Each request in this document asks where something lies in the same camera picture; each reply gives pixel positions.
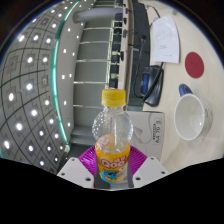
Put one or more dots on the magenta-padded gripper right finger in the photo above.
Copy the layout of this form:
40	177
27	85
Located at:
150	170

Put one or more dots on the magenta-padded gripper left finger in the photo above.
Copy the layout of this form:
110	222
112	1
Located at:
75	170

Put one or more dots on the yellow-capped orange drink bottle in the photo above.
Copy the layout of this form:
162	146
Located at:
112	158

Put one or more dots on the group of ceiling lights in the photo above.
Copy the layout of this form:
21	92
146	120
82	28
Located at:
30	100

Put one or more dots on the black desk microphone unit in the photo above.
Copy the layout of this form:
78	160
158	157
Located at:
151	85

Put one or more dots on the flat round red coaster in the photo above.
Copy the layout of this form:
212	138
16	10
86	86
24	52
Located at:
194	65

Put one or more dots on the row of dark office chairs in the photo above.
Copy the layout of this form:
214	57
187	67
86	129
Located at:
117	50

